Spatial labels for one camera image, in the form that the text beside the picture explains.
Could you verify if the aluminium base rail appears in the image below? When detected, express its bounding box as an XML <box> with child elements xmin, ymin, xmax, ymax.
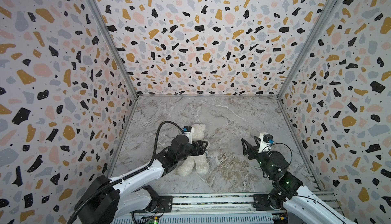
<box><xmin>91</xmin><ymin>190</ymin><xmax>343</xmax><ymax>224</ymax></box>

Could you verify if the white fluffy teddy bear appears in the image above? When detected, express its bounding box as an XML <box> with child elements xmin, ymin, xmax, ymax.
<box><xmin>177</xmin><ymin>124</ymin><xmax>209</xmax><ymax>177</ymax></box>

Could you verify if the right thin black cable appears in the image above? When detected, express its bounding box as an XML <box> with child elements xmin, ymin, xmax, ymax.
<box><xmin>270</xmin><ymin>142</ymin><xmax>293</xmax><ymax>176</ymax></box>

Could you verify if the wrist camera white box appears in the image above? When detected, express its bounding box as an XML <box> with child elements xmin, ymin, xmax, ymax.
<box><xmin>183</xmin><ymin>126</ymin><xmax>193</xmax><ymax>144</ymax></box>
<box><xmin>258</xmin><ymin>132</ymin><xmax>274</xmax><ymax>153</ymax></box>

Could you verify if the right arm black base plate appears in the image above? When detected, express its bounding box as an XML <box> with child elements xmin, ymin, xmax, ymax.
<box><xmin>252</xmin><ymin>194</ymin><xmax>293</xmax><ymax>211</ymax></box>

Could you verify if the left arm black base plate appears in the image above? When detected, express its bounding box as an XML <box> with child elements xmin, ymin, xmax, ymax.
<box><xmin>134</xmin><ymin>195</ymin><xmax>173</xmax><ymax>214</ymax></box>

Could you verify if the left black corrugated cable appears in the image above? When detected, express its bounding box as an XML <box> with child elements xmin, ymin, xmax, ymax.
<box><xmin>66</xmin><ymin>121</ymin><xmax>185</xmax><ymax>224</ymax></box>

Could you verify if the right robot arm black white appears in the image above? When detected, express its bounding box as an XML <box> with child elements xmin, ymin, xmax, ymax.
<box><xmin>241</xmin><ymin>133</ymin><xmax>354</xmax><ymax>224</ymax></box>

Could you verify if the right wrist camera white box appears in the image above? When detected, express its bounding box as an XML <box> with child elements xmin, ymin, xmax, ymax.
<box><xmin>258</xmin><ymin>132</ymin><xmax>274</xmax><ymax>153</ymax></box>

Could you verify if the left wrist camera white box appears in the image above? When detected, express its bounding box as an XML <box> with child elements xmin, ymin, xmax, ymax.
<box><xmin>183</xmin><ymin>126</ymin><xmax>193</xmax><ymax>144</ymax></box>

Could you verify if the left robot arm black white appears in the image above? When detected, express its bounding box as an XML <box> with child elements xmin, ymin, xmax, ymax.
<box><xmin>68</xmin><ymin>132</ymin><xmax>209</xmax><ymax>224</ymax></box>

